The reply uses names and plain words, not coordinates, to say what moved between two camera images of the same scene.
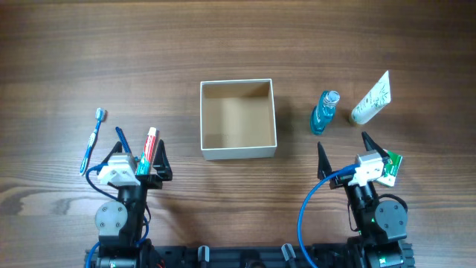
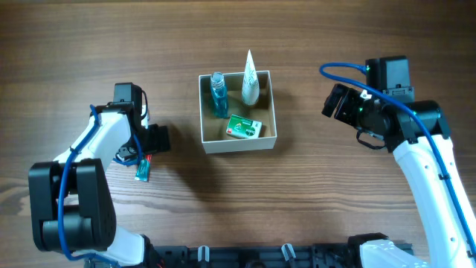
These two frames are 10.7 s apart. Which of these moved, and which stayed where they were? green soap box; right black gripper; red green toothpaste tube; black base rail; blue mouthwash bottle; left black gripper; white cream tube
Moved: left black gripper; white cream tube; right black gripper; blue mouthwash bottle; green soap box
Stayed: red green toothpaste tube; black base rail
